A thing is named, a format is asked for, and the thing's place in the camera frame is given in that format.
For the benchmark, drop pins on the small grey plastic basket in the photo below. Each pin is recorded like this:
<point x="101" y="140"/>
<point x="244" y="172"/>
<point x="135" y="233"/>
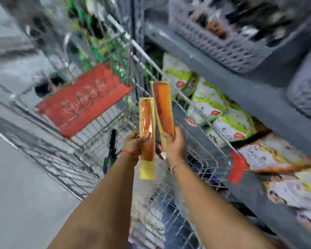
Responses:
<point x="307" y="88"/>

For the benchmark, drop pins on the red plastic cart seat flap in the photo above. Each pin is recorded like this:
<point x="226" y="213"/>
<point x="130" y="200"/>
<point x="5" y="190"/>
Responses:
<point x="83" y="101"/>

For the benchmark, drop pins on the person's left fingers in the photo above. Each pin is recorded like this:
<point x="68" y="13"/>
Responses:
<point x="141" y="137"/>

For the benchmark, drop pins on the person's right hand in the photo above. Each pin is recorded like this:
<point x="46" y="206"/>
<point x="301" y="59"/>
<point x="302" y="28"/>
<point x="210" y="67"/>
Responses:
<point x="175" y="149"/>

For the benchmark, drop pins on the pile of dark packets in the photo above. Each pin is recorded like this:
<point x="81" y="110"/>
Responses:
<point x="251" y="18"/>

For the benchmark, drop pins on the person's right forearm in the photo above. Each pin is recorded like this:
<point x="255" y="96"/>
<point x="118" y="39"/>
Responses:
<point x="212" y="207"/>

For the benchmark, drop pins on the orange white pouch packet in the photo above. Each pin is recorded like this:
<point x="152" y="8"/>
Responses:
<point x="272" y="155"/>
<point x="292" y="194"/>

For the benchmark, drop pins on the black folded umbrella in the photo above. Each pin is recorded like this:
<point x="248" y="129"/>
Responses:
<point x="111" y="152"/>

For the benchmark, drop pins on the large grey plastic basket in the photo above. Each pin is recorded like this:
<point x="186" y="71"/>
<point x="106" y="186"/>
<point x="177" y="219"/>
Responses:
<point x="223" y="46"/>

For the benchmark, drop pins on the dark slim packet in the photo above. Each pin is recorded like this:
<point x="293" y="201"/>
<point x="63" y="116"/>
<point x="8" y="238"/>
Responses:
<point x="158" y="142"/>

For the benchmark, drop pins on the green white pouch packet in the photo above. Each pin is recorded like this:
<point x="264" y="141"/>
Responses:
<point x="233" y="127"/>
<point x="175" y="69"/>
<point x="207" y="101"/>

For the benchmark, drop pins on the person's left forearm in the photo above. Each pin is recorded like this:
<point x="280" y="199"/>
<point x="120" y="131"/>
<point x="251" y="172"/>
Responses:
<point x="101" y="207"/>

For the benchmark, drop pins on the person's left hand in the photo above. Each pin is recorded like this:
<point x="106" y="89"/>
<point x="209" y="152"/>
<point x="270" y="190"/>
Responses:
<point x="132" y="147"/>

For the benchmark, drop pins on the red thread wrist band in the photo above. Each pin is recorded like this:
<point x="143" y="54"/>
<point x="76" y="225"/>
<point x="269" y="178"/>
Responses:
<point x="131" y="153"/>

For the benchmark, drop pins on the grey metal shelf rack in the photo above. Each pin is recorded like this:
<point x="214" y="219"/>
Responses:
<point x="248" y="93"/>

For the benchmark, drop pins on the black cart wheel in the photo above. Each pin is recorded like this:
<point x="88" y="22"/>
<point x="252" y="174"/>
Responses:
<point x="57" y="79"/>
<point x="42" y="88"/>

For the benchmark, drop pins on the person's right thumb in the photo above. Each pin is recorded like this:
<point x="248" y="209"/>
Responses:
<point x="164" y="136"/>

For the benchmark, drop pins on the red plastic cart corner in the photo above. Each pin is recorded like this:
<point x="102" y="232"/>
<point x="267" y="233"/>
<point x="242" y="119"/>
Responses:
<point x="237" y="168"/>

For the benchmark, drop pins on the orange comb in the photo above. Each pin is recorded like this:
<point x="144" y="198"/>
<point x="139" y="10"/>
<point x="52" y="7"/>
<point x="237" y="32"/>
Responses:
<point x="163" y="108"/>
<point x="147" y="119"/>

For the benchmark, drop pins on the beige thread wrist band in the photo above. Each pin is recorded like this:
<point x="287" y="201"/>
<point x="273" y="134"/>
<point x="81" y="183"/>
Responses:
<point x="176" y="163"/>

